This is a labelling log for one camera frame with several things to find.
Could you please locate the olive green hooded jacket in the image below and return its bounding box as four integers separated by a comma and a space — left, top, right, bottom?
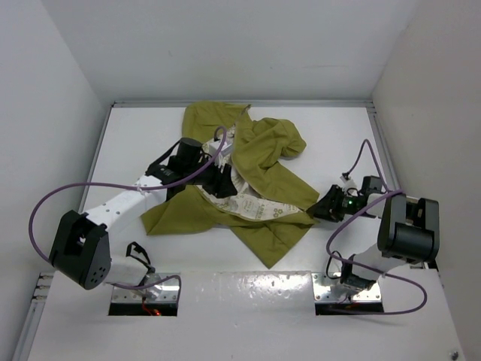
141, 101, 319, 268

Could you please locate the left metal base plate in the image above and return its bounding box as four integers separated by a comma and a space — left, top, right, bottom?
111, 273, 180, 305

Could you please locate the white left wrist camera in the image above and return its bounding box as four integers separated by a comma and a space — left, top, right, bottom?
208, 140, 233, 157

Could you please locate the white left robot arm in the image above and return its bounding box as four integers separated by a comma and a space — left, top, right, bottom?
48, 137, 237, 290

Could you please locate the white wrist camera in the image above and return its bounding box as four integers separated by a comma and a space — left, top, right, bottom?
340, 172, 358, 191
208, 140, 233, 157

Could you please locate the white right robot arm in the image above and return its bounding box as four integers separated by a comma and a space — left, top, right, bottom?
307, 175, 440, 291

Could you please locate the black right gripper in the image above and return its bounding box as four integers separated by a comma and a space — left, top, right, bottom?
307, 185, 371, 223

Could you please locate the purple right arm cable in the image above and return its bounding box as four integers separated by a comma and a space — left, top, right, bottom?
325, 138, 428, 315

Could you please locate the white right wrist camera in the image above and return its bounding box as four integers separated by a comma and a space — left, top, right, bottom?
340, 172, 358, 191

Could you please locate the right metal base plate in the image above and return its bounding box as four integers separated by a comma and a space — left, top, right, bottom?
311, 272, 382, 305

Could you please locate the metal base plate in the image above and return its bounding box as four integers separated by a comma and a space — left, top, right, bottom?
311, 272, 382, 305
111, 273, 180, 305

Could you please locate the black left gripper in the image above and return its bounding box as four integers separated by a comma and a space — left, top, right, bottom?
184, 152, 237, 197

